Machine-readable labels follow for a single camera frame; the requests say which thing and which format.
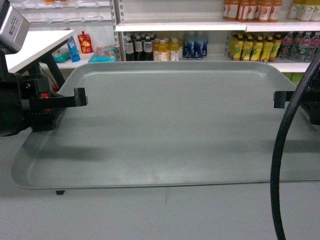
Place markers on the orange juice bottle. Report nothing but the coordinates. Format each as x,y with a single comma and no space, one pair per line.
162,48
156,44

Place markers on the dark drink bottle middle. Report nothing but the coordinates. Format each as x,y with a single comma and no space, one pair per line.
138,48

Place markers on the blue drink bottle right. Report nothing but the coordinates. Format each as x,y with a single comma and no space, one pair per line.
201,45

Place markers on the yellow juice bottle right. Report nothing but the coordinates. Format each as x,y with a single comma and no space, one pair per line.
174,50

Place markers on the orange juice bottle front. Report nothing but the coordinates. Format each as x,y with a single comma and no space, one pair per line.
162,48

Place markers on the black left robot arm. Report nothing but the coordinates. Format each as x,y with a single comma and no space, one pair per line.
10,101

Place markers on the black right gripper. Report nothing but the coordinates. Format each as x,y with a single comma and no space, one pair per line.
310,100

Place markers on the grey silver tray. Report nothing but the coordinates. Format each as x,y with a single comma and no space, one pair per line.
153,124

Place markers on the white slotted shelf upright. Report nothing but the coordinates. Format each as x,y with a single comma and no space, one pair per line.
117,17

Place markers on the dark drink bottle blue label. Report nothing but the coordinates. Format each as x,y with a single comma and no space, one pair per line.
148,49

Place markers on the blue snack packet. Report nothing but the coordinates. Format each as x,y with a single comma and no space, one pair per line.
74,54

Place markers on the blue drink bottle left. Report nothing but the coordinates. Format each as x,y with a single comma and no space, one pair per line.
189,46

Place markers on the teal snack bag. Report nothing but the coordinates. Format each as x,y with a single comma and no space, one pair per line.
104,54

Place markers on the white checkout counter table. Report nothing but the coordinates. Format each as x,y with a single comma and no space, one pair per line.
38,48

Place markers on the orange juice bottle left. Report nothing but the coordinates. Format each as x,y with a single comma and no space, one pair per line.
156,44

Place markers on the dark drink bottle front left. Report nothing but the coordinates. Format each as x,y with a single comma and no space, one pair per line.
129,49

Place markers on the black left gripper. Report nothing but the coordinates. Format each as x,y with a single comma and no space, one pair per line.
41,106

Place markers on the white right shelf unit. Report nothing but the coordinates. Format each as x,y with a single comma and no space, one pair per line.
268,45

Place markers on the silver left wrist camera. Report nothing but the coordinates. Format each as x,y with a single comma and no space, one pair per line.
13,28

